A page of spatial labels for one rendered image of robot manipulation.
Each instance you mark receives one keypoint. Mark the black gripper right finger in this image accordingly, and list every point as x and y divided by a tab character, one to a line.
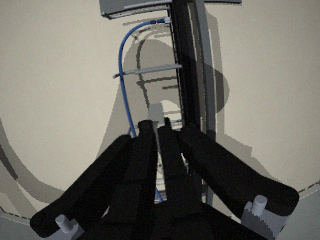
263	205

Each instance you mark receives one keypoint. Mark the dark grey metal rack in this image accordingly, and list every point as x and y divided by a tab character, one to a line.
184	59

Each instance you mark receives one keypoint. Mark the blue cable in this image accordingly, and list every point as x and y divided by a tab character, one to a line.
122	81

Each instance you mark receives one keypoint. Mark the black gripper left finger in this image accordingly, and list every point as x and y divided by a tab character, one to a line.
88	198

